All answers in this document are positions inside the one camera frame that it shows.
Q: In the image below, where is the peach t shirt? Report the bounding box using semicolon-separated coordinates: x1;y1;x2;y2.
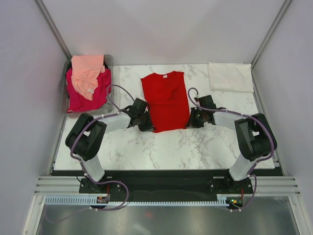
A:
71;55;105;101

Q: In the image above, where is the right aluminium frame post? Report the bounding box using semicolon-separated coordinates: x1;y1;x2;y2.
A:
251;0;294;69

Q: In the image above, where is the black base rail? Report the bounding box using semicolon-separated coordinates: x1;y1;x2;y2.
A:
79;170;253;201

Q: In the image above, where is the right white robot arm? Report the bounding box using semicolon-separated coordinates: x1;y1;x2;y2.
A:
187;95;277;193

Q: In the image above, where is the magenta t shirt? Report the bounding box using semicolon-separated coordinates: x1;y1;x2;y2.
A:
66;68;111;113

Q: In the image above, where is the red t shirt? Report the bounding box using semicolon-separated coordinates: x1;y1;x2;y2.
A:
141;71;190;133

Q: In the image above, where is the white slotted cable duct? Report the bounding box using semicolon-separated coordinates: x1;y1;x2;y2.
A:
45;194;231;207

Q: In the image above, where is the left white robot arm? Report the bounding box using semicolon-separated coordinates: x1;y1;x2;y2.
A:
65;98;155;192

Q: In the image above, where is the left aluminium frame post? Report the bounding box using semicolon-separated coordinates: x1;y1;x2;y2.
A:
35;0;71;58

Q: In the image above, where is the folded white t shirt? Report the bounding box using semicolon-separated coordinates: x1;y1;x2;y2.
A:
207;62;254;94

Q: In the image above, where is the grey plastic bin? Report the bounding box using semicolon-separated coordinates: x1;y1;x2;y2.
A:
59;55;113;115

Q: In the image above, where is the aluminium frame post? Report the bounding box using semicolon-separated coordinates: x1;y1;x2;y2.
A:
251;0;294;69
35;0;71;58

